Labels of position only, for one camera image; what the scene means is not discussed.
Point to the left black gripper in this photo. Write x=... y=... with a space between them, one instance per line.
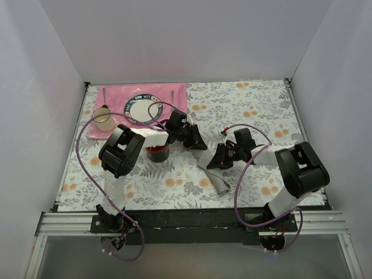
x=191 y=135

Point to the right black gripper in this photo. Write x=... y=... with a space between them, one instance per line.
x=224 y=154

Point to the grey cloth napkin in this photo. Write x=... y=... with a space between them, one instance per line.
x=203 y=158

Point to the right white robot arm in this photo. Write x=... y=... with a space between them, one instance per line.
x=301 y=170

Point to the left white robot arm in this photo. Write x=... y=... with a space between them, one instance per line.
x=121 y=150

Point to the dark jar red lid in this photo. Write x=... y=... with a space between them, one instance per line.
x=158 y=154

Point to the floral tablecloth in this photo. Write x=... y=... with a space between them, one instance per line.
x=178 y=183

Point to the pink placemat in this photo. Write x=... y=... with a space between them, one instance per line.
x=118 y=95

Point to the white plate patterned rim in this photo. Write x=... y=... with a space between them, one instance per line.
x=137 y=108

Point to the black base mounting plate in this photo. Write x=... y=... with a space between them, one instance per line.
x=186 y=226

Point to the cream enamel mug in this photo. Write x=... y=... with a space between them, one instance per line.
x=103 y=120

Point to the silver spoon on placemat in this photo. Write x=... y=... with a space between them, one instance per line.
x=104 y=98

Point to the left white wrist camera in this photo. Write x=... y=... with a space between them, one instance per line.
x=191 y=117

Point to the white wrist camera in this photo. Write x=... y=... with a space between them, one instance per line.
x=191 y=117
x=229 y=138

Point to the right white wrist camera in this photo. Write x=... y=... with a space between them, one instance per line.
x=229 y=138

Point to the aluminium frame rail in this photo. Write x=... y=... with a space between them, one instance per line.
x=315 y=222

